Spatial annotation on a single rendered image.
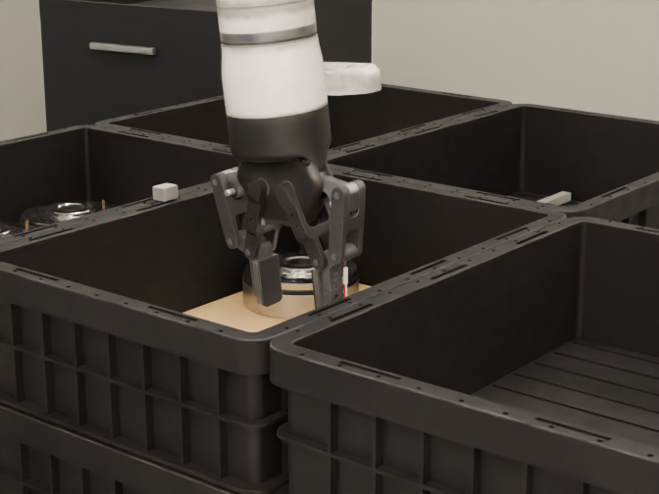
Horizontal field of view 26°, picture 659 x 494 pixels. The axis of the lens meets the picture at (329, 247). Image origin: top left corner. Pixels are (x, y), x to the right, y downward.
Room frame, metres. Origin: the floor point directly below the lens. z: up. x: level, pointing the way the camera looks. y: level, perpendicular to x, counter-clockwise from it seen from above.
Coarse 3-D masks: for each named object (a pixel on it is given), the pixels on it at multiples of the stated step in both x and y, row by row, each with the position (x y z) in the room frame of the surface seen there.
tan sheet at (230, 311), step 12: (360, 288) 1.25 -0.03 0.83; (228, 300) 1.22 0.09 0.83; (240, 300) 1.22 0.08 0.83; (192, 312) 1.18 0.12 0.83; (204, 312) 1.18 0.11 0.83; (216, 312) 1.18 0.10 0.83; (228, 312) 1.18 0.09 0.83; (240, 312) 1.18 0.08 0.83; (252, 312) 1.18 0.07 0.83; (228, 324) 1.15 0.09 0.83; (240, 324) 1.15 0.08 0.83; (252, 324) 1.15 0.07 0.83; (264, 324) 1.15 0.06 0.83
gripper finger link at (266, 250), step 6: (240, 234) 1.06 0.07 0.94; (264, 240) 1.05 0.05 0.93; (240, 246) 1.06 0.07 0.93; (264, 246) 1.05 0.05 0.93; (270, 246) 1.05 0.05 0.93; (264, 252) 1.05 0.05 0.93; (270, 252) 1.05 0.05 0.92; (258, 258) 1.04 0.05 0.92; (264, 258) 1.05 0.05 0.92; (252, 270) 1.05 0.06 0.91; (252, 276) 1.05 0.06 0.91; (252, 282) 1.05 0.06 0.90
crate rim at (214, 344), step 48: (192, 192) 1.22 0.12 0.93; (432, 192) 1.22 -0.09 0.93; (48, 240) 1.07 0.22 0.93; (0, 288) 0.99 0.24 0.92; (48, 288) 0.96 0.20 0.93; (96, 288) 0.94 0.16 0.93; (384, 288) 0.94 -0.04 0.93; (144, 336) 0.90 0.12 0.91; (192, 336) 0.87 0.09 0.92; (240, 336) 0.85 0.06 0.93
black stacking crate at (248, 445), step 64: (384, 192) 1.25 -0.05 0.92; (64, 256) 1.08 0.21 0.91; (128, 256) 1.14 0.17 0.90; (192, 256) 1.20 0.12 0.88; (384, 256) 1.25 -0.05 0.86; (0, 320) 1.01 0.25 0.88; (0, 384) 1.01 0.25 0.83; (64, 384) 0.97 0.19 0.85; (128, 384) 0.91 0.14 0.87; (192, 384) 0.88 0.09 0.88; (256, 384) 0.85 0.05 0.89; (128, 448) 0.91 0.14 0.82; (192, 448) 0.89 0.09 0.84; (256, 448) 0.85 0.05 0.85
